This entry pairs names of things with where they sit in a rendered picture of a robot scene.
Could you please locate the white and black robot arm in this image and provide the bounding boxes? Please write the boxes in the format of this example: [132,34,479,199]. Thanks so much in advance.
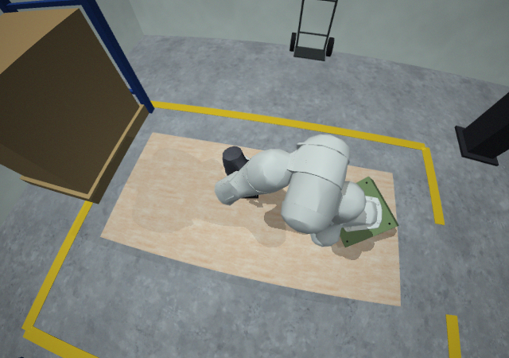
[215,134,382,247]

